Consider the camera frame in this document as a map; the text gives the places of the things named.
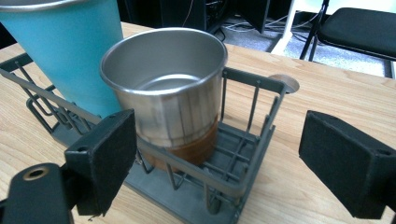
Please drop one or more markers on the steel cup with brown base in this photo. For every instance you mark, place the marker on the steel cup with brown base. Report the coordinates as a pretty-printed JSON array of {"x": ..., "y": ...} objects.
[{"x": 174, "y": 115}]

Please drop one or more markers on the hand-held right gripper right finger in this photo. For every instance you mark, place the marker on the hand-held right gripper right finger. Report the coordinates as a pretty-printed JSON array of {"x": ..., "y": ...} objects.
[{"x": 351, "y": 165}]

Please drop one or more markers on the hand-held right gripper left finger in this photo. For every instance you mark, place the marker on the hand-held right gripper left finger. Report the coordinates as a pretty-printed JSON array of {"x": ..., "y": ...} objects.
[{"x": 106, "y": 155}]

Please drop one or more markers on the white desk leg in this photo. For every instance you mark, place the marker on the white desk leg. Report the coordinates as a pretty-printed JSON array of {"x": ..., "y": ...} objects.
[{"x": 285, "y": 34}]

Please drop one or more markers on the black panel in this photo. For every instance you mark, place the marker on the black panel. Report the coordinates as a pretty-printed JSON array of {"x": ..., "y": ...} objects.
[{"x": 253, "y": 14}]

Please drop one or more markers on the round grey table grommet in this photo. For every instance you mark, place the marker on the round grey table grommet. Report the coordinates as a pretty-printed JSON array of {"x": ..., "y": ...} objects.
[{"x": 291, "y": 84}]

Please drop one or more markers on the black folding chair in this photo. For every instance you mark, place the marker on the black folding chair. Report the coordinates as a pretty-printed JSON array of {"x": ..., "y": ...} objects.
[{"x": 361, "y": 29}]

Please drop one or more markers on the teal metal cup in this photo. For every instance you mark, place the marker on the teal metal cup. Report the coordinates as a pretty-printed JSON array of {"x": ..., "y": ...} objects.
[{"x": 68, "y": 53}]

